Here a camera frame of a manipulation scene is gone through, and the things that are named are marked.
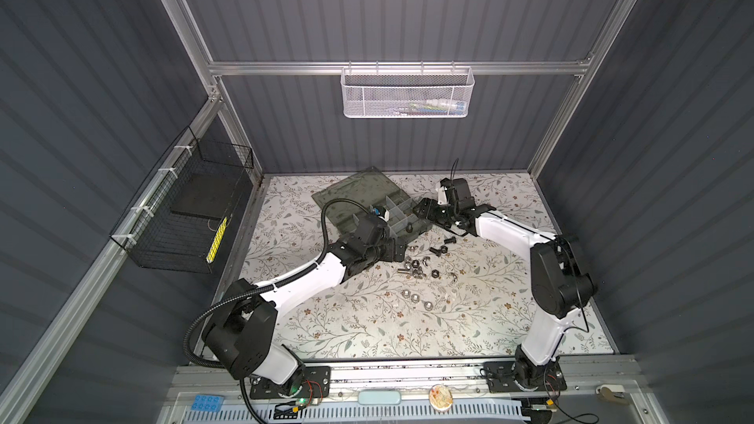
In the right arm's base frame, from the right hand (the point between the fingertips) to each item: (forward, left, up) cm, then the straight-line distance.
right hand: (423, 211), depth 93 cm
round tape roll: (-49, -2, -11) cm, 50 cm away
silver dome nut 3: (-26, -1, -12) cm, 29 cm away
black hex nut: (-16, -4, -12) cm, 20 cm away
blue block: (-51, +55, -10) cm, 76 cm away
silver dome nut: (-23, +6, -12) cm, 26 cm away
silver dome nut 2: (-24, +3, -12) cm, 27 cm away
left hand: (-14, +8, +1) cm, 16 cm away
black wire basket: (-16, +65, +16) cm, 68 cm away
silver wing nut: (-17, -9, -12) cm, 23 cm away
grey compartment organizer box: (+20, +19, -12) cm, 30 cm away
